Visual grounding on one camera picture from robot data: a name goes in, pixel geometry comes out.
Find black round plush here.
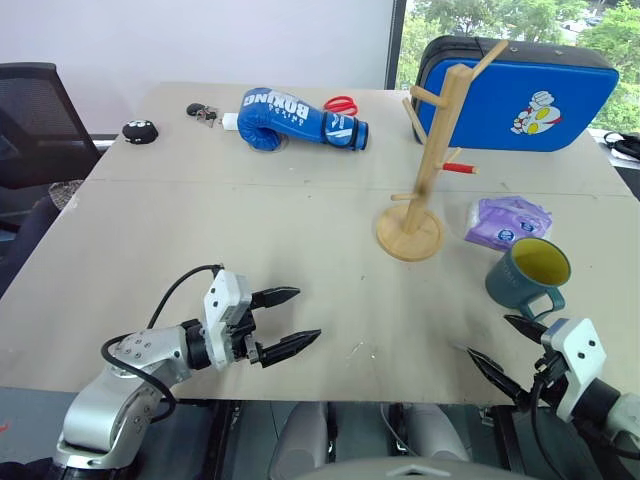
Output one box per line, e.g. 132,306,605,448
121,118,160,147

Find blue boxing glove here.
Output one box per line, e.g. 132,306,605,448
236,87,371,153

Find red handled scissors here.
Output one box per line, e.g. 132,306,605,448
322,95,361,119

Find wooden mug tree stand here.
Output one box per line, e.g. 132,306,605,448
375,39,510,262

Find black cable bundle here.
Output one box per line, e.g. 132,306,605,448
602,130,640,162

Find grey robot torso top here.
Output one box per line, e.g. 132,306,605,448
298,455,539,480

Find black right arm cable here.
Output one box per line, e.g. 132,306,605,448
529,372,569,480

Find silver rounded robot leg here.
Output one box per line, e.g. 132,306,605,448
405,402,472,464
268,402,332,480

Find blue kick pad with cartoon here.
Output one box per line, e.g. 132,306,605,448
410,34,621,154

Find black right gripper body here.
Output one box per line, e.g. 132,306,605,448
514,343,571,414

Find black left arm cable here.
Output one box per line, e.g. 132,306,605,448
100,264,224,424

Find purple tissue pack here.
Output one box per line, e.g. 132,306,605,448
464,196,555,252

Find black mesh office chair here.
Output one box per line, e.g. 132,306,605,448
0,61,102,192

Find teal mug yellow inside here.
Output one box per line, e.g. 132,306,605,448
484,237,573,322

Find black window frame post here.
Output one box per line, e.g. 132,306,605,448
384,0,408,92

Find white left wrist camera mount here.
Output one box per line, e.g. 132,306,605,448
201,269,254,372

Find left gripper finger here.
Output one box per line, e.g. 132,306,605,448
249,286,302,310
258,328,322,370

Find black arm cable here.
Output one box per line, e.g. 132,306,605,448
529,372,569,480
100,264,224,424

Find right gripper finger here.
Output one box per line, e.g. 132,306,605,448
503,314,550,345
465,346,529,407

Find black key fob with keys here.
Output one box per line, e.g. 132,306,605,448
185,102,222,127

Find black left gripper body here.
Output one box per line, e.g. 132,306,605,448
227,298,265,369

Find dark chair with patterned cushion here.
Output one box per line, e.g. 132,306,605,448
0,178,85,297

